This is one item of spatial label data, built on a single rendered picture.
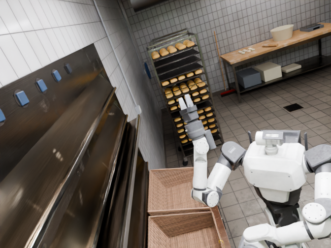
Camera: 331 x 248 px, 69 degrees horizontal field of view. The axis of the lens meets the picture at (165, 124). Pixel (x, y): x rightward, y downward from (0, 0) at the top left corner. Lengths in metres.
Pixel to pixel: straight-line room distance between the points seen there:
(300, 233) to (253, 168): 0.33
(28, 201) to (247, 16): 5.46
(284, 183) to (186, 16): 4.65
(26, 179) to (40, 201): 0.08
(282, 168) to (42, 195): 0.97
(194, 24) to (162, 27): 0.68
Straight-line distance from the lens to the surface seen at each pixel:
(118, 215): 1.19
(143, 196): 1.97
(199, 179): 1.21
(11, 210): 0.81
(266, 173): 1.25
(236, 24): 5.74
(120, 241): 1.04
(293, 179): 1.24
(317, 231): 1.11
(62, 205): 0.99
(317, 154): 1.24
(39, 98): 1.06
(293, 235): 1.12
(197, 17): 5.54
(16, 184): 0.86
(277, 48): 5.20
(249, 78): 5.28
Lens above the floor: 2.15
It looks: 24 degrees down
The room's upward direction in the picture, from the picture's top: 20 degrees counter-clockwise
